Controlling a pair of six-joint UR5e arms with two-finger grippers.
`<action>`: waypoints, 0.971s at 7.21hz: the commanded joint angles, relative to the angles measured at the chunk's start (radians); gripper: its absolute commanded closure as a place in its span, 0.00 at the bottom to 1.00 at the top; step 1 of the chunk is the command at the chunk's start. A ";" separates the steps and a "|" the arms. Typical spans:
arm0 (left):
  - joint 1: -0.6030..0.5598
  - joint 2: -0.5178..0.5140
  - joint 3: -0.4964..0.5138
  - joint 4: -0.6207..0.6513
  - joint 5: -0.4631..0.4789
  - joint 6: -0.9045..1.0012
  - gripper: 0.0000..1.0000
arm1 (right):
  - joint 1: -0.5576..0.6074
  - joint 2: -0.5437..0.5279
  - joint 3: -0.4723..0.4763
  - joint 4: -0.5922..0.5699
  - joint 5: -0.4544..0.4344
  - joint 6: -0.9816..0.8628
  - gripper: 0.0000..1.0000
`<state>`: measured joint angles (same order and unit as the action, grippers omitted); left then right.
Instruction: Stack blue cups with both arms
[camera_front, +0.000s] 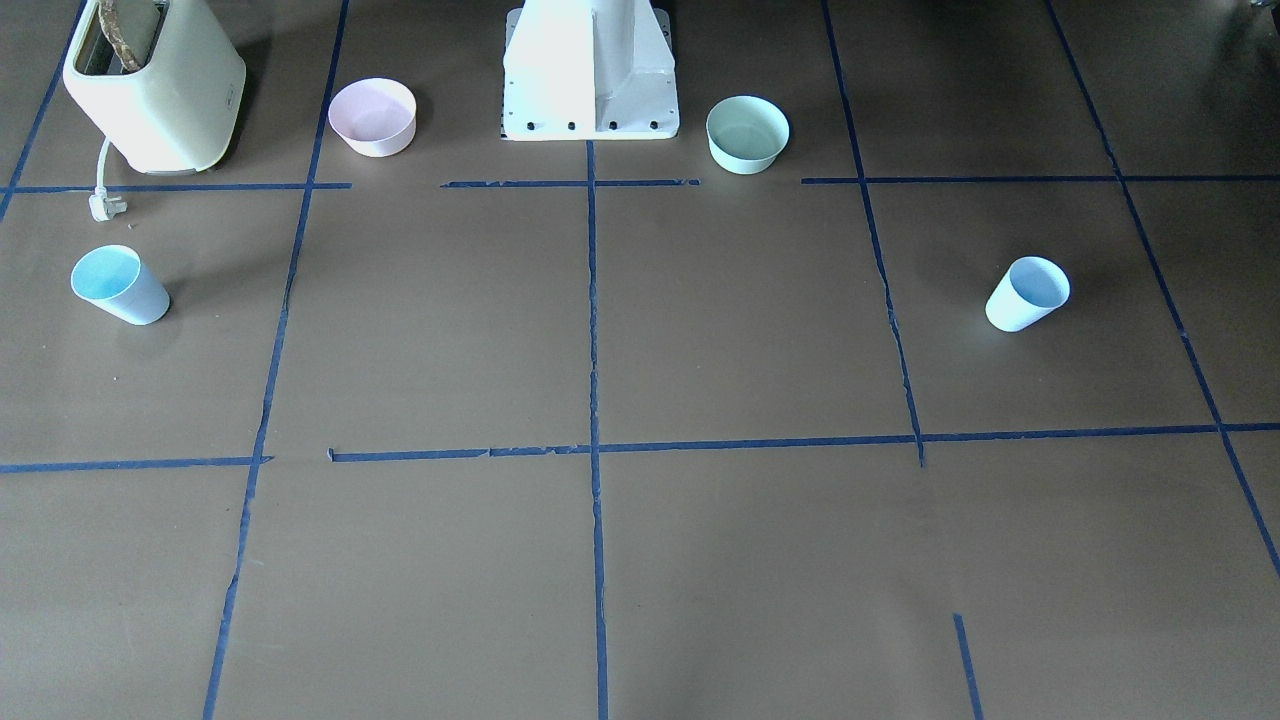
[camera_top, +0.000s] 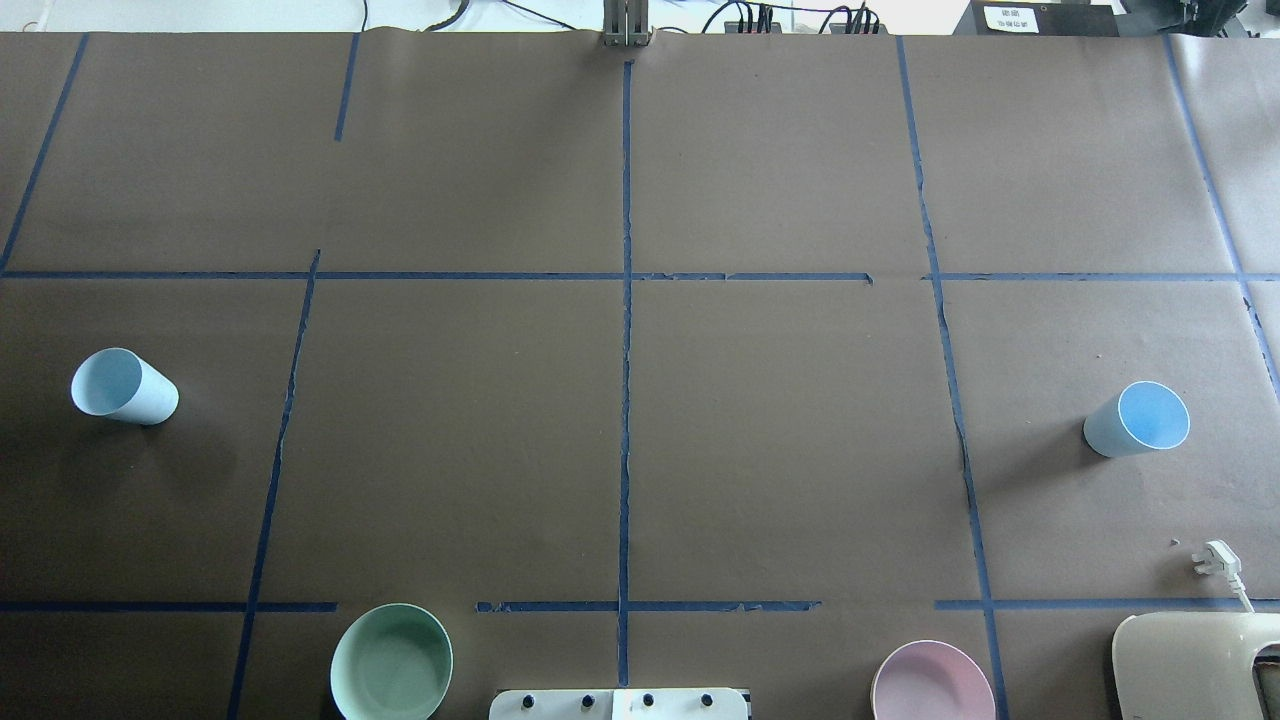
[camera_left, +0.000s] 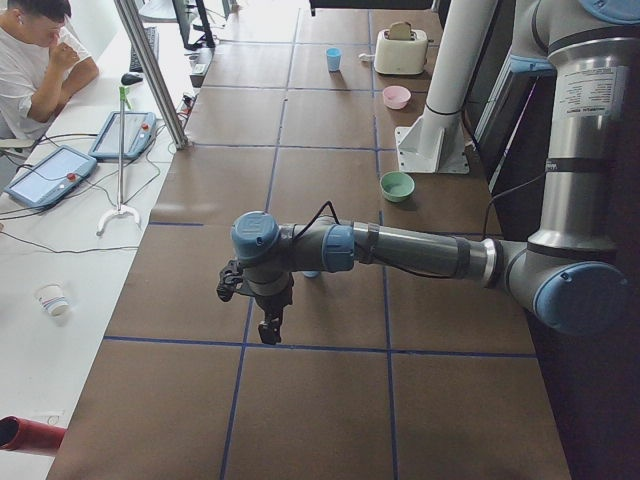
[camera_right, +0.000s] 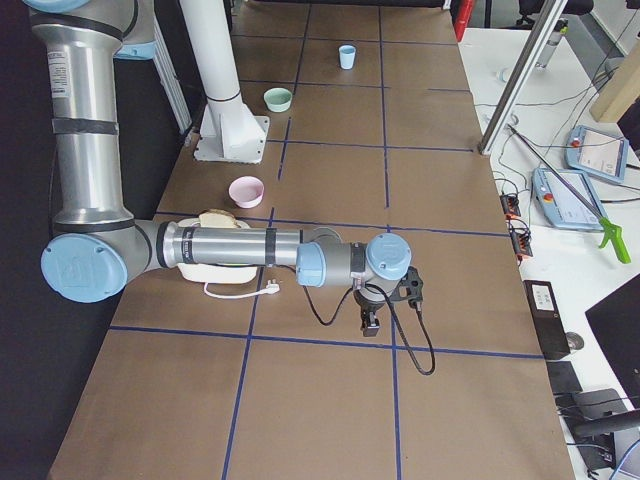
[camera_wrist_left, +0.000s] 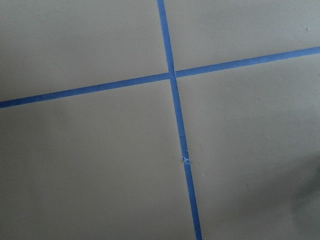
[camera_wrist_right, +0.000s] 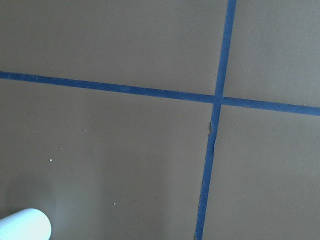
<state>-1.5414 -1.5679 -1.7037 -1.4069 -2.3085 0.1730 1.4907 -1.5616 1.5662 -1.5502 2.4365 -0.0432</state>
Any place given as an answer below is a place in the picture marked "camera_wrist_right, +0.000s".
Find light blue cup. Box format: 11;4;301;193
0;208;52;240

